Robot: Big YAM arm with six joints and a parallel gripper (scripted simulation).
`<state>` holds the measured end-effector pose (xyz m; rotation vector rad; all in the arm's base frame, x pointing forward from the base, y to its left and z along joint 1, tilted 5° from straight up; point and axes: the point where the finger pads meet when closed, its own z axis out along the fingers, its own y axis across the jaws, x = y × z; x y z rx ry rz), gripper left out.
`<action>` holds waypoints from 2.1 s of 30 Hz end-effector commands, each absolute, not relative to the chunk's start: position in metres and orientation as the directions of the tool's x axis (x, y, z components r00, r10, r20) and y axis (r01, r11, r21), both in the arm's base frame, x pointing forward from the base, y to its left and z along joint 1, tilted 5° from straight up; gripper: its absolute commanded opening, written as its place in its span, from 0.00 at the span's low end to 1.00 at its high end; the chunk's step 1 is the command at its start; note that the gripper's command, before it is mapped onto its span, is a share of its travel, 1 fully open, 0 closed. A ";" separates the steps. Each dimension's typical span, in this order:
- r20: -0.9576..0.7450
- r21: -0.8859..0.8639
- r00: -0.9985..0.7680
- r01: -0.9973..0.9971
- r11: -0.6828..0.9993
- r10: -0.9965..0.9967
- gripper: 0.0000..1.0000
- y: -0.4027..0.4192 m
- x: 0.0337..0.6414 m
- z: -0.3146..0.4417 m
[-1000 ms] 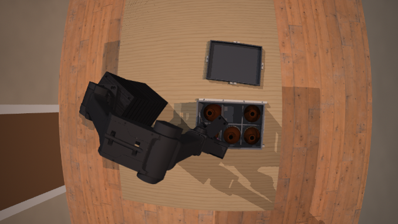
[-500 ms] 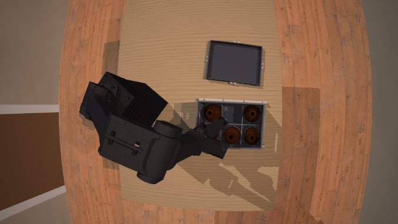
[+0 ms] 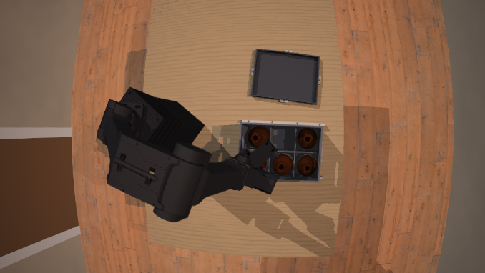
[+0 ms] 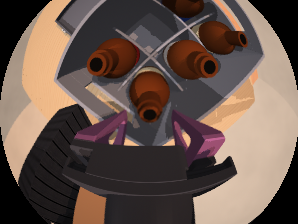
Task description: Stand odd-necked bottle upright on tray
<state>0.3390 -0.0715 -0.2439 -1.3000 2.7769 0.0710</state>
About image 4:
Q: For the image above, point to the dark grey divided crate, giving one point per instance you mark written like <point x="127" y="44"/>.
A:
<point x="150" y="23"/>

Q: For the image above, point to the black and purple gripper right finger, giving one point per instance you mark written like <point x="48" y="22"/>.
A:
<point x="205" y="141"/>

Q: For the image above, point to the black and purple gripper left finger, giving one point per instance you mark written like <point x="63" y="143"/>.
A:
<point x="101" y="131"/>

